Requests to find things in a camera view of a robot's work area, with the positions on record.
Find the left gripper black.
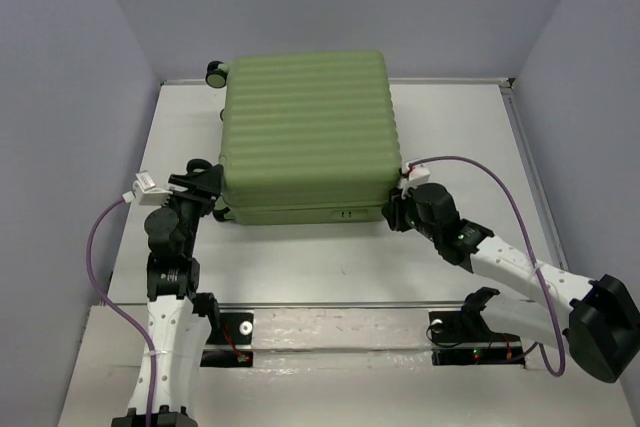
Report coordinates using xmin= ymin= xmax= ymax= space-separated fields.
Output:
xmin=160 ymin=165 xmax=225 ymax=255

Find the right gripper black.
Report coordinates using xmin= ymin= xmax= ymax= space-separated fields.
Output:
xmin=379 ymin=181 xmax=440 ymax=242

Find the green hard-shell suitcase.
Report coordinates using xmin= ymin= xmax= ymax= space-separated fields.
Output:
xmin=205 ymin=50 xmax=401 ymax=225

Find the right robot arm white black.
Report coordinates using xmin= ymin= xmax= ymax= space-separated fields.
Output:
xmin=382 ymin=183 xmax=639 ymax=383

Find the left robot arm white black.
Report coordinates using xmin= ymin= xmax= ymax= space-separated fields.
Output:
xmin=111 ymin=159 xmax=223 ymax=426

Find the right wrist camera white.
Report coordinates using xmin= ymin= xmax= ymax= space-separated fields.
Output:
xmin=401 ymin=160 xmax=431 ymax=183

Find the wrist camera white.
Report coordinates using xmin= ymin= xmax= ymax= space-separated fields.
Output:
xmin=401 ymin=160 xmax=431 ymax=183
xmin=121 ymin=171 xmax=171 ymax=206

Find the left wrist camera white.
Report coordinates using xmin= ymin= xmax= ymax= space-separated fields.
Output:
xmin=121 ymin=171 xmax=171 ymax=206

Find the aluminium rail front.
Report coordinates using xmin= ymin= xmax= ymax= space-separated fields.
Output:
xmin=220 ymin=300 xmax=463 ymax=310

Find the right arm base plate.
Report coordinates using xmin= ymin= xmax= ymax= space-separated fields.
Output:
xmin=425 ymin=310 xmax=525 ymax=367

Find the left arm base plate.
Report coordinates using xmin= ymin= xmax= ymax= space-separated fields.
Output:
xmin=200 ymin=311 xmax=254 ymax=368

